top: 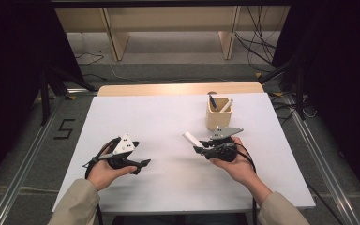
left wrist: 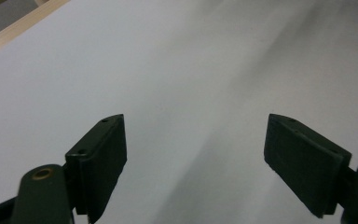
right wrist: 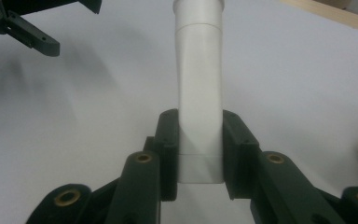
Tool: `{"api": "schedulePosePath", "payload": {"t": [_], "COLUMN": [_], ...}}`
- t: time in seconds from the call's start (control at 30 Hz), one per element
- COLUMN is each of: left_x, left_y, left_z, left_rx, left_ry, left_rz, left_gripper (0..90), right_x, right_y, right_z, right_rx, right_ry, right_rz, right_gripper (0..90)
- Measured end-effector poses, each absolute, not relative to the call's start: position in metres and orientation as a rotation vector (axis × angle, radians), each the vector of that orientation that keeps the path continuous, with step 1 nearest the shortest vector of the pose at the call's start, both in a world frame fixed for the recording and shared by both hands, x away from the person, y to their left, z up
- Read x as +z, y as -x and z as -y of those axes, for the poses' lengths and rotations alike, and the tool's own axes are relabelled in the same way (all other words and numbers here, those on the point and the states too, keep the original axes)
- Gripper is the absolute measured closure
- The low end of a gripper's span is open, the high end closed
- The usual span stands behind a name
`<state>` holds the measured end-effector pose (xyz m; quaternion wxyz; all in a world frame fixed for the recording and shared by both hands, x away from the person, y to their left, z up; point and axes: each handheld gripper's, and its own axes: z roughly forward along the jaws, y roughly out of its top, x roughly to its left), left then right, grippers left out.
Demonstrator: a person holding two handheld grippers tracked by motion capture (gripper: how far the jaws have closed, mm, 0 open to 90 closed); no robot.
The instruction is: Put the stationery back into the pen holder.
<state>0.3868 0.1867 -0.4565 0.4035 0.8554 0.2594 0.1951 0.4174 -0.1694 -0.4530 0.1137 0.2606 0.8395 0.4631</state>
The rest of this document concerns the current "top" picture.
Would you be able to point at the person's left hand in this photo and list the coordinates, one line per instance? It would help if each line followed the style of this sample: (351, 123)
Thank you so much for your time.
(103, 175)

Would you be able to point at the light wooden table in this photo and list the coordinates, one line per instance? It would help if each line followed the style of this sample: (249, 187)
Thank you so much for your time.
(168, 89)

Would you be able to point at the thick white marker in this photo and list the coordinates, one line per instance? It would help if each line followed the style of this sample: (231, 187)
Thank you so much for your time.
(191, 138)

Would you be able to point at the black frame beam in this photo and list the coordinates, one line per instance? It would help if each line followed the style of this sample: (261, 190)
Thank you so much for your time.
(168, 3)

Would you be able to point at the aluminium floor rail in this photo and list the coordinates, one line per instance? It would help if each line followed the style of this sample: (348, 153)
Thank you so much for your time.
(325, 165)
(18, 178)

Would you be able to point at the beige pen holder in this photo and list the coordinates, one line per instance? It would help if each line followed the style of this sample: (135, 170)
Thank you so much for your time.
(218, 120)

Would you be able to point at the light wooden bench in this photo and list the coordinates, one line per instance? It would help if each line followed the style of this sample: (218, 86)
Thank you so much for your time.
(168, 18)

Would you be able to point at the person's right hand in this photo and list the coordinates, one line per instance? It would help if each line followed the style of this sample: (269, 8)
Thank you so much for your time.
(239, 168)

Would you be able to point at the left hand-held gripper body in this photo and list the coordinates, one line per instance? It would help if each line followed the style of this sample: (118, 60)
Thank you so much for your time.
(123, 146)

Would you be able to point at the white board table cover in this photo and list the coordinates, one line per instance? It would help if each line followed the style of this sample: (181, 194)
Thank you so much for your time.
(168, 118)

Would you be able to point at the dark curtain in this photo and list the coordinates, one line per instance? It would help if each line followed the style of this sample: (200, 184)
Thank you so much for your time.
(9, 62)
(340, 78)

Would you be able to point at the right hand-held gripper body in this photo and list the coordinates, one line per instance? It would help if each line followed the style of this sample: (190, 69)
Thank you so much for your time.
(222, 153)

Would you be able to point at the black metal stand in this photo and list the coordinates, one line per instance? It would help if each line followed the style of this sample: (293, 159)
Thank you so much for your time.
(299, 93)
(45, 100)

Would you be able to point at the slim white pen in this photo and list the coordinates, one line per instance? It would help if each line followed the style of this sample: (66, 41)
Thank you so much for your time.
(227, 105)

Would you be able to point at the dark blue pen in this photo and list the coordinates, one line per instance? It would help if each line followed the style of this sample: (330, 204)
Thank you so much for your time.
(213, 102)

